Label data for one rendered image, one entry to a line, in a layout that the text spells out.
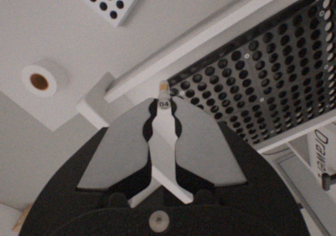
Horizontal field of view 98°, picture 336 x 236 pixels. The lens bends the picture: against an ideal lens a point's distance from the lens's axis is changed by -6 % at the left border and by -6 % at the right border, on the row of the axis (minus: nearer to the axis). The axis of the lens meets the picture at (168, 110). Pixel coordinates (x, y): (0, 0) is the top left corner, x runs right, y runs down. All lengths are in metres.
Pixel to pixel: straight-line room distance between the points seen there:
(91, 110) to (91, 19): 0.20
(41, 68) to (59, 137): 1.41
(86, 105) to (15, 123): 1.70
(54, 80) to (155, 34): 0.22
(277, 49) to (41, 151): 2.00
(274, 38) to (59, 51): 0.37
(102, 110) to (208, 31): 0.16
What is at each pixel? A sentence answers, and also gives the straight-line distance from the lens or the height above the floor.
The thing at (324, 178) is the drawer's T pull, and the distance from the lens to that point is 0.51.
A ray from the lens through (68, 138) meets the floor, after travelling 1.72.
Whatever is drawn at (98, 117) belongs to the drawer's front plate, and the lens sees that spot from 0.22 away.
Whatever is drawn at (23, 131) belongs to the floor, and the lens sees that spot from 1.91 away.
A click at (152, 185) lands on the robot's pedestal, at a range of 0.63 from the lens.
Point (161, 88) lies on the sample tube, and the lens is 0.15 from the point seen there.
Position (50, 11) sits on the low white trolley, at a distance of 0.39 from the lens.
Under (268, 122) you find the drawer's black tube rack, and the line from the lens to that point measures 0.30.
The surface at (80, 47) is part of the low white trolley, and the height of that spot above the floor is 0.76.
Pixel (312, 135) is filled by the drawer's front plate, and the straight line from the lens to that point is 0.51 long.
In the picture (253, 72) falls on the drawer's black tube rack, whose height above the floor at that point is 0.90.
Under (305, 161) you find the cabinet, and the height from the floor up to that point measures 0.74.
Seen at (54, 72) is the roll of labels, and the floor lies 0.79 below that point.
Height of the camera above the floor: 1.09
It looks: 58 degrees down
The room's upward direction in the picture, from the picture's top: 176 degrees clockwise
